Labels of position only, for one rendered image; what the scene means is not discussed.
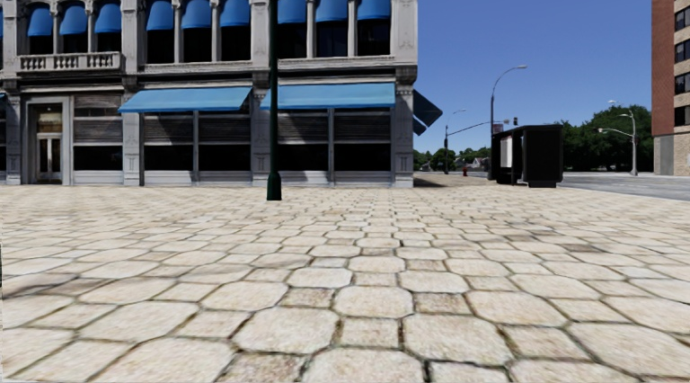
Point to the dark green street lamp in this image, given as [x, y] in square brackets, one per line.
[274, 113]

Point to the trees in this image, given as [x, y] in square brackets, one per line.
[604, 140]
[439, 159]

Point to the grey stone building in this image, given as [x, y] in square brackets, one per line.
[334, 70]

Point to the traffic light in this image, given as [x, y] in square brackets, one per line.
[446, 151]

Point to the grey street lamp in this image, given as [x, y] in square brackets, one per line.
[491, 108]
[633, 140]

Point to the black bus shelter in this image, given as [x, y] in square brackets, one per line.
[542, 154]

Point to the red brick building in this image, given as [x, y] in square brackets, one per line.
[666, 59]

